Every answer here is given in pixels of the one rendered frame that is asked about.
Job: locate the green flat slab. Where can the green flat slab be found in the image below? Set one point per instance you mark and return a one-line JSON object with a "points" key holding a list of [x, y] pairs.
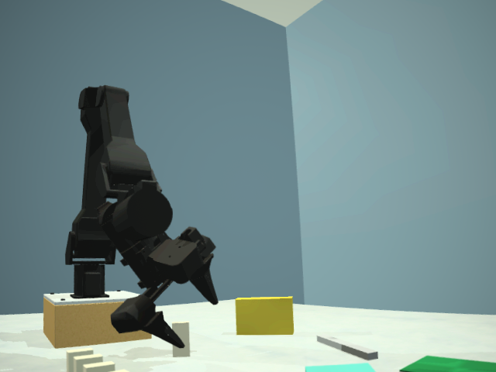
{"points": [[442, 364]]}

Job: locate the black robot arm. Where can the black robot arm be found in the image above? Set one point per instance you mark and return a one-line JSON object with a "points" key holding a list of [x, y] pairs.
{"points": [[115, 167]]}

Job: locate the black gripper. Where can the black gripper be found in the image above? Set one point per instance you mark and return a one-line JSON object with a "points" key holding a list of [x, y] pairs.
{"points": [[138, 313]]}

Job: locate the turquoise flat slab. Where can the turquoise flat slab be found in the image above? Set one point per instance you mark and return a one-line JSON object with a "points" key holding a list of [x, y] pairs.
{"points": [[359, 367]]}

